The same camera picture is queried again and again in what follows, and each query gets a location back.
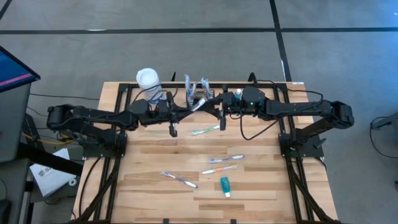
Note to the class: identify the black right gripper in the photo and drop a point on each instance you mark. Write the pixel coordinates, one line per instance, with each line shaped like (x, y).
(230, 104)

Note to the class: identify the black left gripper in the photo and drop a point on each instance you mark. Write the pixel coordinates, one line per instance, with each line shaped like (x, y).
(161, 112)

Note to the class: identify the green toothbrush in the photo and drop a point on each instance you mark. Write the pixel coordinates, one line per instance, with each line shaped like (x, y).
(205, 129)
(199, 104)

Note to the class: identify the white purple toothbrush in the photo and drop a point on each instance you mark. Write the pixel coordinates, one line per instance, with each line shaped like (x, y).
(186, 82)

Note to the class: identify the blue white toothbrush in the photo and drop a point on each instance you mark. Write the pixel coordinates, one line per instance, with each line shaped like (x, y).
(227, 159)

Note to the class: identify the orange toothbrush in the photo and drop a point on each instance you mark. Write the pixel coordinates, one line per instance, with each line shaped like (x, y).
(218, 169)

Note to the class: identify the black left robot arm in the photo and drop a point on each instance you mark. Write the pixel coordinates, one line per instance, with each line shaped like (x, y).
(102, 118)

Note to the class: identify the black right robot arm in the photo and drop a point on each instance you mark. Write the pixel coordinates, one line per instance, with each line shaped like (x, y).
(295, 107)

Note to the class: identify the black table clamp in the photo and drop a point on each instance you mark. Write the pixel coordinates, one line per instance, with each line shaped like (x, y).
(166, 221)
(173, 77)
(252, 77)
(233, 221)

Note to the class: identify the white wipes canister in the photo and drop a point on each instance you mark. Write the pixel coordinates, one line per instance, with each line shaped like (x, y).
(147, 79)

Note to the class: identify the purple toothbrush in clear wrapper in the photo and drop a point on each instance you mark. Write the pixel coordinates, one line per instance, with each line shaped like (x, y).
(179, 179)

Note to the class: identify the black stand beam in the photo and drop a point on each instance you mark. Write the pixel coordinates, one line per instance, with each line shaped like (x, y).
(46, 158)

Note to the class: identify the white booklet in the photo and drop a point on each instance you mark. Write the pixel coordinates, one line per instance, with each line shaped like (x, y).
(49, 177)

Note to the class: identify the blue screen monitor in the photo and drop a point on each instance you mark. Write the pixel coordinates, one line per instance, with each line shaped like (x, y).
(12, 71)

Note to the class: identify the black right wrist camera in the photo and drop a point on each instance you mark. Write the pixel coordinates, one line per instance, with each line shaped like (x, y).
(223, 124)

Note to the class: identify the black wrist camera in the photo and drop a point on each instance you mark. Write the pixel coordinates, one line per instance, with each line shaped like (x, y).
(173, 130)
(223, 124)

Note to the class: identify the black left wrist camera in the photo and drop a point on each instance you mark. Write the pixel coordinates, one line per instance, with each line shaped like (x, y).
(173, 130)

